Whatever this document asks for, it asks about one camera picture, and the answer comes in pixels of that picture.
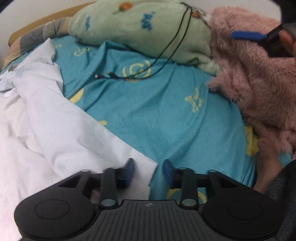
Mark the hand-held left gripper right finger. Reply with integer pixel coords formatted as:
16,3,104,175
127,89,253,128
163,159,240,207

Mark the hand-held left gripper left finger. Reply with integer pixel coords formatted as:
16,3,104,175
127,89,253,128
57,158,135,208

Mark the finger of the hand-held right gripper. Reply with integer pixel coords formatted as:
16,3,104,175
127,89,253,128
231,31,267,42

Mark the white printed t-shirt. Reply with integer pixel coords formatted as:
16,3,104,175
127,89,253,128
0,38,159,240

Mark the person's right hand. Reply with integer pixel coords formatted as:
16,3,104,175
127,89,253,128
279,30,296,57

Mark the pink fluffy blanket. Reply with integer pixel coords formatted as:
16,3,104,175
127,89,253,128
206,6,296,160

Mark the teal patterned bed sheet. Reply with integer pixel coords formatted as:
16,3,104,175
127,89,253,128
0,35,292,202

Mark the person's bare foot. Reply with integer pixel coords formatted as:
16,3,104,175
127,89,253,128
254,137,282,193

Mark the green plush pillow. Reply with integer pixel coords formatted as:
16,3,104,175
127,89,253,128
68,0,221,76

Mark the plaid pillow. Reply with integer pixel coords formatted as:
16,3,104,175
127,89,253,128
2,17,77,68

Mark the tan headboard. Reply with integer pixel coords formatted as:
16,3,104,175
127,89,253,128
8,1,97,46

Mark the black cable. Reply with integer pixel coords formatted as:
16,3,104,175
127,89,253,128
95,2,200,81

